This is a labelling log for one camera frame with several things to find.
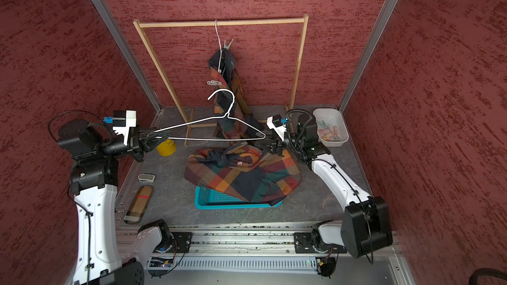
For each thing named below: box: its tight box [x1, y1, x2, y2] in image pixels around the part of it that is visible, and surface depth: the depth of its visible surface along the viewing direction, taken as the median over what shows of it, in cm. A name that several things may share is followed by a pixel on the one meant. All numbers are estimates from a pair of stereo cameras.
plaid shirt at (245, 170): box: [184, 141, 302, 206], surface depth 79 cm
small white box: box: [137, 173, 156, 183], surface depth 91 cm
